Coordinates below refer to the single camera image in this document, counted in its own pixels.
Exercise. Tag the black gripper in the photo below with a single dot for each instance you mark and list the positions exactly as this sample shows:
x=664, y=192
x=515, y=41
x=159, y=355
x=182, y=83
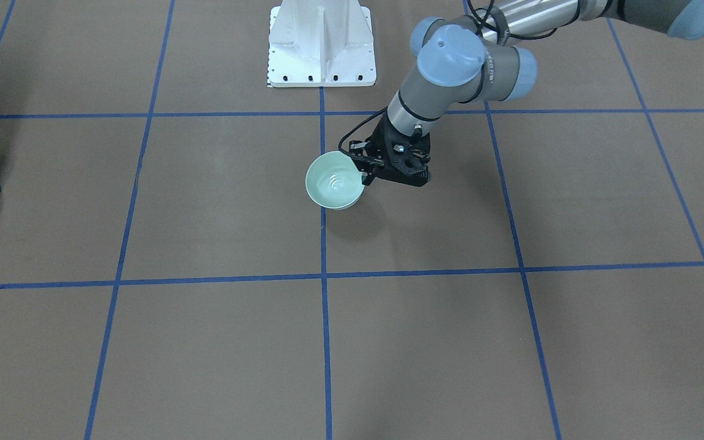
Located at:
x=381, y=143

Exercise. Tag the light green ceramic bowl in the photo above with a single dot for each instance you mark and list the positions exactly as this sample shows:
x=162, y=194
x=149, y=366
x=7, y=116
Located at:
x=333, y=181

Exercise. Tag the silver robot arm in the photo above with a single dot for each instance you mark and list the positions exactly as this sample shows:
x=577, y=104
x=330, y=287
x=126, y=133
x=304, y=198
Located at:
x=474, y=58

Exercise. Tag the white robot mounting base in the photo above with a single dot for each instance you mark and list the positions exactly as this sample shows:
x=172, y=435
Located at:
x=321, y=44

